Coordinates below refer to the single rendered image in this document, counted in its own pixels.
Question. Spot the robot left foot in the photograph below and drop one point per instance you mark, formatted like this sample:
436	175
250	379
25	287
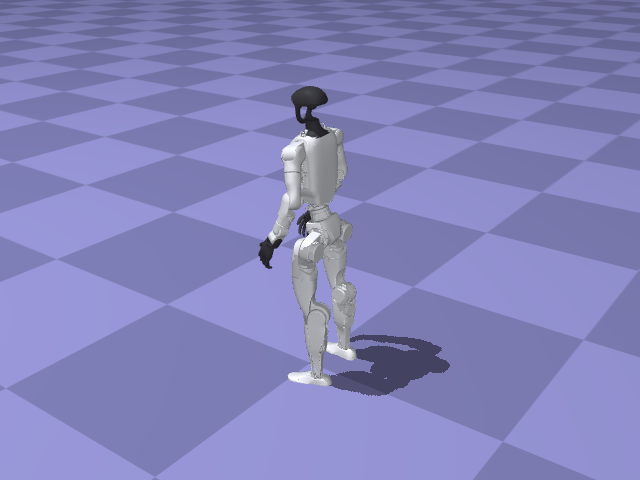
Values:
305	378

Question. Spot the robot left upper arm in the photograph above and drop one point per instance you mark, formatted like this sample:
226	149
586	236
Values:
293	156

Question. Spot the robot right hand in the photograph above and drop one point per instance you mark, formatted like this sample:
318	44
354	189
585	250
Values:
304	218

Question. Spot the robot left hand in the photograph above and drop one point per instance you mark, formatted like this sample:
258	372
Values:
266	251

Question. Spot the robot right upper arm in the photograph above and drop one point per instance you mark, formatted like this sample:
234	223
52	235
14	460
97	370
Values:
342	164

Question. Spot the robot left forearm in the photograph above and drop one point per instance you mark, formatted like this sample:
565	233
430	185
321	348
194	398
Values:
283	222

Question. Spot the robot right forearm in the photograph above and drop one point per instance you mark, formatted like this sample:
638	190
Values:
338	185

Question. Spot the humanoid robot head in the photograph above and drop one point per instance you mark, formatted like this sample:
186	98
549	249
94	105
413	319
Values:
310	97

